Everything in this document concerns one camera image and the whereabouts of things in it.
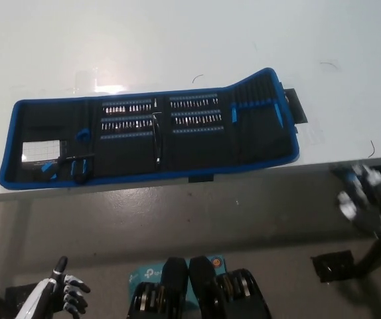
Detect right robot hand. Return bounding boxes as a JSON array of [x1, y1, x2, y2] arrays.
[[331, 162, 381, 237]]

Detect black floor mat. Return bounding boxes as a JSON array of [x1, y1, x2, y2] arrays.
[[4, 284, 40, 314]]

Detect black blue-edged toolkit roll case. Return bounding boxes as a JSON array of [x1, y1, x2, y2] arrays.
[[0, 67, 301, 190]]

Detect teal tp-link box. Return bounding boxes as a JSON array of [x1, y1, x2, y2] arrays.
[[129, 255, 226, 302]]

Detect thin black bar tool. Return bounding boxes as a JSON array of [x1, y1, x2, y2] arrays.
[[56, 152, 96, 164]]

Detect blue black tweezers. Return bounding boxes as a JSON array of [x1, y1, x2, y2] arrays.
[[70, 158, 90, 183]]

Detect long blue pry tool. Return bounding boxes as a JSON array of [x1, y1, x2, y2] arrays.
[[272, 102, 286, 128]]

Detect row of steel screwdriver bits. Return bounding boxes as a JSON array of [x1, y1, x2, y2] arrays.
[[102, 104, 153, 114], [169, 98, 219, 109], [173, 114, 224, 126], [100, 120, 154, 131]]

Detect white grid card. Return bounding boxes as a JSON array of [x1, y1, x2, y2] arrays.
[[21, 140, 61, 158]]

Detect black table leg foot plate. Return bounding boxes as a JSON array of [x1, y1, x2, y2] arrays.
[[311, 229, 381, 284]]

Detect black flexible extension shaft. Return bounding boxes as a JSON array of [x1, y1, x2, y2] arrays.
[[151, 112, 163, 164]]

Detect black tape patch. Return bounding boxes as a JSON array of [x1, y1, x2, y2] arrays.
[[283, 88, 308, 134]]

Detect small blue plastic tool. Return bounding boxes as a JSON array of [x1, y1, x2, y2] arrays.
[[40, 161, 58, 181]]

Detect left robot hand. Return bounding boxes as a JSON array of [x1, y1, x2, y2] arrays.
[[14, 255, 92, 319]]

